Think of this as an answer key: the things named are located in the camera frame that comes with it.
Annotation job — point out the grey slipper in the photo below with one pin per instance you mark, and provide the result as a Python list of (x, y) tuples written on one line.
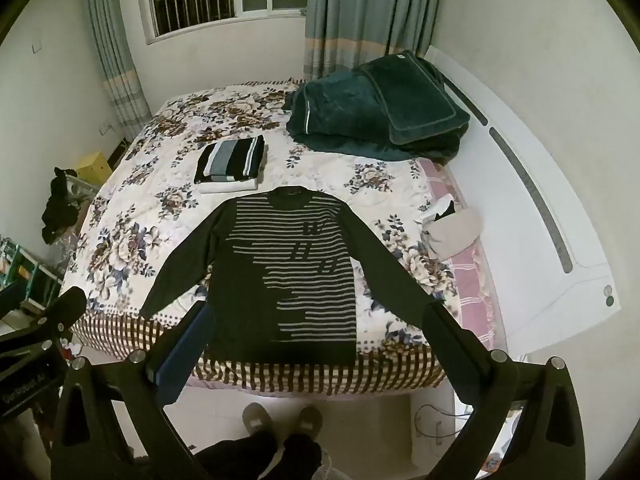
[(256, 417), (309, 420)]

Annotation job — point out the dark green blanket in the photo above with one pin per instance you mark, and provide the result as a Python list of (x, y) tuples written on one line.
[(340, 120)]

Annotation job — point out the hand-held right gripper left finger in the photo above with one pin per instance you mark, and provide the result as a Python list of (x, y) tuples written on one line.
[(179, 357)]

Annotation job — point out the beige cloth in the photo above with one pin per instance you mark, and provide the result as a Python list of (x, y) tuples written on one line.
[(452, 232)]

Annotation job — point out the white headboard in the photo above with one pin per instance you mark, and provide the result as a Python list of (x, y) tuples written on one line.
[(540, 210)]

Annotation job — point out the yellow box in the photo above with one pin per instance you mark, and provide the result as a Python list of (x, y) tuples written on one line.
[(94, 167)]

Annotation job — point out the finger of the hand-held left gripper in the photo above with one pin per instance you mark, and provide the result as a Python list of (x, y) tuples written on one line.
[(60, 310)]

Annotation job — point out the grey-blue curtain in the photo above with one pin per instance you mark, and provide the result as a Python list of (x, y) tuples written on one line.
[(112, 40), (370, 12)]

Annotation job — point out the dark green pillow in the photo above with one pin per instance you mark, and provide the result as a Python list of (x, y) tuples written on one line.
[(410, 95)]

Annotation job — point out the pink checked towel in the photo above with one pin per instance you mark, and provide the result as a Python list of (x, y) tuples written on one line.
[(470, 275)]

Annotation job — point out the floral bed sheet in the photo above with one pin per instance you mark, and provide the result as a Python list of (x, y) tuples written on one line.
[(165, 200)]

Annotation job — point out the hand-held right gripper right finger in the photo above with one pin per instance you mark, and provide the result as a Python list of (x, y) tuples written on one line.
[(444, 342)]

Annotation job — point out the black cloth on rack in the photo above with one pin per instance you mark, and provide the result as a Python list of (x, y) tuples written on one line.
[(59, 202)]

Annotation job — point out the green crates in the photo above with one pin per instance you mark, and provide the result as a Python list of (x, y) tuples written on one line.
[(25, 272)]

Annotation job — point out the dark striped sweater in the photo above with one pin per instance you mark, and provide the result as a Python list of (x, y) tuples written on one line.
[(295, 280)]

